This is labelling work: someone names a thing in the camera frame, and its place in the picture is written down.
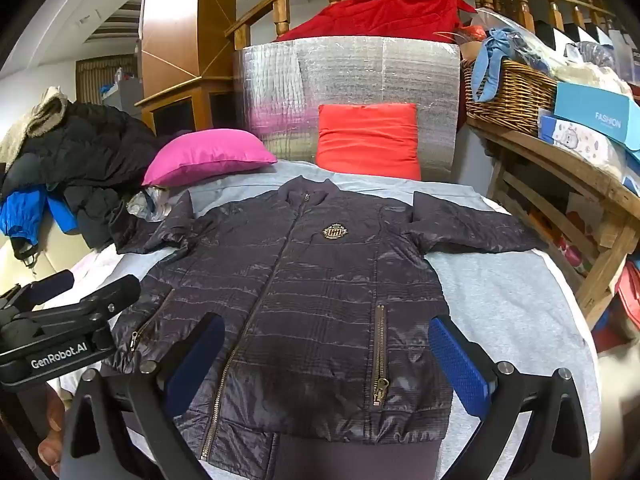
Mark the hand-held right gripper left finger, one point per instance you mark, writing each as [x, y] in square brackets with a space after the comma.
[200, 360]

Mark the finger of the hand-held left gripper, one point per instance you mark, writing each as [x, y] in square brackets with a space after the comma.
[50, 285]
[110, 297]

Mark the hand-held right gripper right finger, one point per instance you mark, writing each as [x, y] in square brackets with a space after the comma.
[457, 365]

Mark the dark quilted puffer jacket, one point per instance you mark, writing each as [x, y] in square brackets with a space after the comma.
[310, 285]

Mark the person's left hand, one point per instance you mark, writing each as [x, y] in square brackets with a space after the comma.
[50, 452]

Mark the bright blue jacket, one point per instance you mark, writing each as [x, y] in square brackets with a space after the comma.
[17, 215]

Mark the grey bed sheet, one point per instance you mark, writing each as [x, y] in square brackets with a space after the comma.
[500, 300]

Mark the clear plastic bag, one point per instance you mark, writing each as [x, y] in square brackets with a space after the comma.
[147, 205]

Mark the black puffer coat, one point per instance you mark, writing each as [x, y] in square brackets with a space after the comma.
[95, 145]

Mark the pink pillow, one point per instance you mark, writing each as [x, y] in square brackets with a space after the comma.
[210, 155]

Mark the beige fleece garment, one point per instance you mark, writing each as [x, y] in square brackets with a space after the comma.
[45, 110]

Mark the red bag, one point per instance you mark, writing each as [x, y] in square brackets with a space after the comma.
[631, 290]

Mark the brown slatted screen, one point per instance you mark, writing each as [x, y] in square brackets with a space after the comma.
[92, 80]

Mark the wooden bench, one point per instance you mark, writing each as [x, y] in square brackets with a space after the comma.
[565, 165]

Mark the orange-red cushion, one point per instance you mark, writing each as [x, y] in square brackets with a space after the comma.
[367, 140]

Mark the white printed package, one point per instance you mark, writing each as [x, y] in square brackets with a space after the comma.
[580, 142]

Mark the wicker basket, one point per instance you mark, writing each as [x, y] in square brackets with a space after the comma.
[515, 95]

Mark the light blue cardboard box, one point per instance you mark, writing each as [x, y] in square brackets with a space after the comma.
[590, 115]

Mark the brown wooden cabinet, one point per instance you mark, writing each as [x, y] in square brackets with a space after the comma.
[180, 20]

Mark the light blue cloth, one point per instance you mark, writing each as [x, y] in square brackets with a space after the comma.
[487, 60]

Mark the silver foil insulation mat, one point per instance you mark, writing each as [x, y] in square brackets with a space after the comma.
[350, 70]

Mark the cream fluffy cloth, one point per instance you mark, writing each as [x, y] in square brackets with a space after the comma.
[590, 77]

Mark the wooden stair railing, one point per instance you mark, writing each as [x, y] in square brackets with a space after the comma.
[282, 12]

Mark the red blanket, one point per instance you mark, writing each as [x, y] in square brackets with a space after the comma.
[380, 15]

